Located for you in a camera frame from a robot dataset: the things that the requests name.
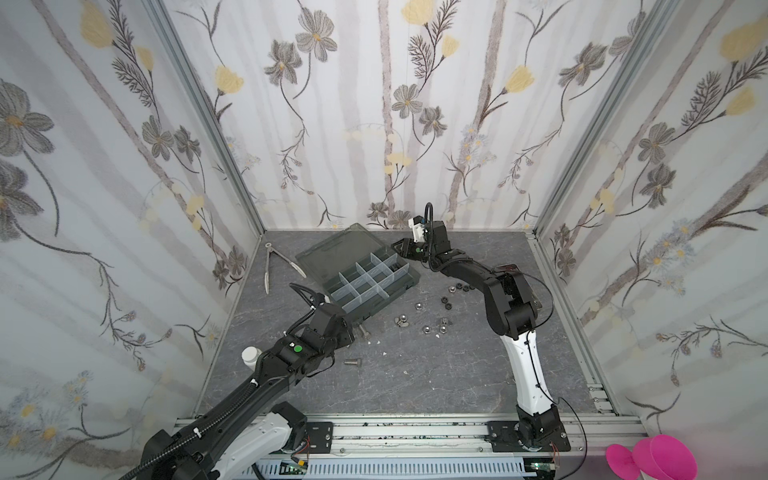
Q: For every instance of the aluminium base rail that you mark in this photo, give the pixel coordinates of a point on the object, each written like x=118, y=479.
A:
x=470, y=446

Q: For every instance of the white pill bottle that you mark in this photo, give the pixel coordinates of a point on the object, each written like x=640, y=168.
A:
x=250, y=356

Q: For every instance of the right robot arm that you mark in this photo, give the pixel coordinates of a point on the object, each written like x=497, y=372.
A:
x=511, y=313

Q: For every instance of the pink plastic cup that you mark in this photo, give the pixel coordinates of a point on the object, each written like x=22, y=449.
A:
x=659, y=457

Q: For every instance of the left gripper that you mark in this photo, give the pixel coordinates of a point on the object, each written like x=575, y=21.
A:
x=346, y=331

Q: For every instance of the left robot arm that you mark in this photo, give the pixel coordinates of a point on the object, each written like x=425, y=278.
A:
x=239, y=430

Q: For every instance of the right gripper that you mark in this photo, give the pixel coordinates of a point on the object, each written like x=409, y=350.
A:
x=411, y=248

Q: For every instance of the green compartment organizer box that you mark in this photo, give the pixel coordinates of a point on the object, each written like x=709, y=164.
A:
x=358, y=271

